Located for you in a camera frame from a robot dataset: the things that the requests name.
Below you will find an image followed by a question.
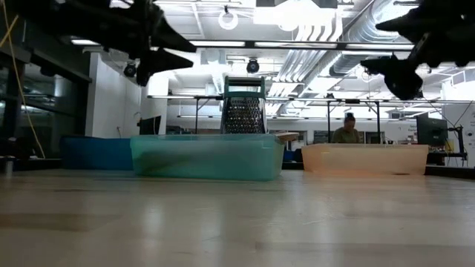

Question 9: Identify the wooden cutting board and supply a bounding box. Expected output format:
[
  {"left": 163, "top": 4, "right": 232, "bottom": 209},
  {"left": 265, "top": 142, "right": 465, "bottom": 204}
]
[{"left": 273, "top": 131, "right": 301, "bottom": 144}]

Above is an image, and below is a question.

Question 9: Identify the yellow extension cable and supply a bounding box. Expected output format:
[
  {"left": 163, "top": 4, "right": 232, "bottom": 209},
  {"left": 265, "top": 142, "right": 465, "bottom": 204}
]
[{"left": 0, "top": 0, "right": 46, "bottom": 159}]

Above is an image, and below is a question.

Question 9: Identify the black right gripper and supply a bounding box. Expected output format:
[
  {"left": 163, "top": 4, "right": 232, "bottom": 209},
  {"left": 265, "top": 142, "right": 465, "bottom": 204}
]
[{"left": 360, "top": 0, "right": 457, "bottom": 101}]

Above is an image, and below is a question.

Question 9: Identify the black background workstation frame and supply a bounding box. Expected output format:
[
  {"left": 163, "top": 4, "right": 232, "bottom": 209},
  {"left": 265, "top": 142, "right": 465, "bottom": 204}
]
[{"left": 147, "top": 94, "right": 383, "bottom": 145}]

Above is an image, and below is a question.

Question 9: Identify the blue plastic bin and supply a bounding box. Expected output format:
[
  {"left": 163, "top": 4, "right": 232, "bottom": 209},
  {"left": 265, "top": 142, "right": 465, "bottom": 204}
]
[{"left": 59, "top": 135, "right": 135, "bottom": 171}]

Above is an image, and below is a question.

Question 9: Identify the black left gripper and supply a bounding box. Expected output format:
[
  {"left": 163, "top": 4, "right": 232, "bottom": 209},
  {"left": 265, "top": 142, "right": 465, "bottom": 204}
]
[{"left": 128, "top": 0, "right": 197, "bottom": 87}]

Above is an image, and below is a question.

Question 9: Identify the person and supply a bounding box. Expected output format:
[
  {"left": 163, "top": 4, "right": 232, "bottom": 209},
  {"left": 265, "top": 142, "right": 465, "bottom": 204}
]
[{"left": 330, "top": 112, "right": 361, "bottom": 145}]

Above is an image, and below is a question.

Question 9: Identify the teal translucent plastic bin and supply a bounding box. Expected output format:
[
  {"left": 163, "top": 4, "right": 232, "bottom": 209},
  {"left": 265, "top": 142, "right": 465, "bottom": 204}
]
[{"left": 129, "top": 133, "right": 286, "bottom": 182}]

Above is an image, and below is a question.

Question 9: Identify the white ceiling ring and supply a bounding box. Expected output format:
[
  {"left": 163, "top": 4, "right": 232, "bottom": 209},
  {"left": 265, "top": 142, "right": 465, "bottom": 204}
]
[{"left": 217, "top": 7, "right": 240, "bottom": 31}]

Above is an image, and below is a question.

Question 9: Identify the steel box grater teal trim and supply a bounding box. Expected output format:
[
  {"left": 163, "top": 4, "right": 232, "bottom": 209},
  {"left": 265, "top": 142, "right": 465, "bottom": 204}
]
[{"left": 219, "top": 76, "right": 268, "bottom": 135}]

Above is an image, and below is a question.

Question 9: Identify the large black monitor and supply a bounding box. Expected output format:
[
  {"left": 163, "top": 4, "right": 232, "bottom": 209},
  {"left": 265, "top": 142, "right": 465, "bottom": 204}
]
[{"left": 415, "top": 113, "right": 449, "bottom": 148}]

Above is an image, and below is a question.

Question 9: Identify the small black monitor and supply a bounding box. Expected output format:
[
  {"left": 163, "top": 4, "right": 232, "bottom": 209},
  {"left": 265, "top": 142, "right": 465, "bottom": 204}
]
[{"left": 137, "top": 115, "right": 163, "bottom": 141}]

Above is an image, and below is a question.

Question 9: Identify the ceiling light bar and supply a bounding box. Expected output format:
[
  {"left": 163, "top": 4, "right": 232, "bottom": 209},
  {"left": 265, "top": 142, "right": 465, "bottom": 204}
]
[{"left": 70, "top": 38, "right": 415, "bottom": 53}]

